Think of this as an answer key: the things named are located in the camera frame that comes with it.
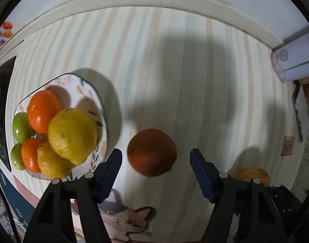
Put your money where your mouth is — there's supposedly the dark orange tangerine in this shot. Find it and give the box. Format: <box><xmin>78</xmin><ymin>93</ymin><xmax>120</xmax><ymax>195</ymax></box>
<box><xmin>127</xmin><ymin>128</ymin><xmax>177</xmax><ymax>177</ymax></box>

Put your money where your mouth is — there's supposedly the green apple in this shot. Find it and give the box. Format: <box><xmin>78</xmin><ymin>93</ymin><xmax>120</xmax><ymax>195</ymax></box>
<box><xmin>10</xmin><ymin>143</ymin><xmax>26</xmax><ymax>171</ymax></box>
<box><xmin>12</xmin><ymin>112</ymin><xmax>33</xmax><ymax>144</ymax></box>

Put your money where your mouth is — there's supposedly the red apple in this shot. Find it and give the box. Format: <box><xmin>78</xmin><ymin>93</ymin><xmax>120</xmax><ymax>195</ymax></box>
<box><xmin>233</xmin><ymin>166</ymin><xmax>270</xmax><ymax>187</ymax></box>

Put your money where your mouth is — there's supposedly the bright orange tangerine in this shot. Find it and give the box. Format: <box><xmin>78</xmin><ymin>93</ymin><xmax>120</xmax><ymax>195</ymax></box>
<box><xmin>28</xmin><ymin>90</ymin><xmax>62</xmax><ymax>134</ymax></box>

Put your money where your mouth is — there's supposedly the small yellow lemon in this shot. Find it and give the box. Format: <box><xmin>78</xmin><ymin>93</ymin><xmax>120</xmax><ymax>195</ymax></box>
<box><xmin>37</xmin><ymin>142</ymin><xmax>73</xmax><ymax>180</ymax></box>

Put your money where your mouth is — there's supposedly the floral white plate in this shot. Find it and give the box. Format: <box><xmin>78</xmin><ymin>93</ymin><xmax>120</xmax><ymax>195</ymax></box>
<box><xmin>13</xmin><ymin>73</ymin><xmax>108</xmax><ymax>180</ymax></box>

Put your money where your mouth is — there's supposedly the blue cabinet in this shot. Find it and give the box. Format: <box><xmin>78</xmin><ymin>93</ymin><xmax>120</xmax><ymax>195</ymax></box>
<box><xmin>0</xmin><ymin>169</ymin><xmax>35</xmax><ymax>229</ymax></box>

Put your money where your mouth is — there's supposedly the colourful fruit wall sticker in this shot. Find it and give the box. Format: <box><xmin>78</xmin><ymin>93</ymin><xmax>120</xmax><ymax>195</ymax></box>
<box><xmin>0</xmin><ymin>21</ymin><xmax>13</xmax><ymax>51</ymax></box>

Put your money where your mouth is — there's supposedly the black gas stove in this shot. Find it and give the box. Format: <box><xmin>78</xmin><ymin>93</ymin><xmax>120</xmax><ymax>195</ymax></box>
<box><xmin>0</xmin><ymin>56</ymin><xmax>16</xmax><ymax>171</ymax></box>

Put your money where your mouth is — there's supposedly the green apple on plate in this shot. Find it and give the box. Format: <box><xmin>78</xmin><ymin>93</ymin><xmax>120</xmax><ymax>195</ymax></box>
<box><xmin>12</xmin><ymin>112</ymin><xmax>33</xmax><ymax>144</ymax></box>

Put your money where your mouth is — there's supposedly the brown label tag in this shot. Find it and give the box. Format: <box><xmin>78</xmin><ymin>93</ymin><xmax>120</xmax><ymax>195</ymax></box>
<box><xmin>281</xmin><ymin>136</ymin><xmax>294</xmax><ymax>156</ymax></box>

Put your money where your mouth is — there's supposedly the striped cat table mat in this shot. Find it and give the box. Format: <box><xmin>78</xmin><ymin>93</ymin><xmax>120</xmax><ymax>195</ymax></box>
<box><xmin>7</xmin><ymin>7</ymin><xmax>303</xmax><ymax>242</ymax></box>

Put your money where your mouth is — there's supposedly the large yellow lemon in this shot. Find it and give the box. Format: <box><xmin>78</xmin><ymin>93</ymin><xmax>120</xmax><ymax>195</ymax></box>
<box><xmin>48</xmin><ymin>108</ymin><xmax>99</xmax><ymax>166</ymax></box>

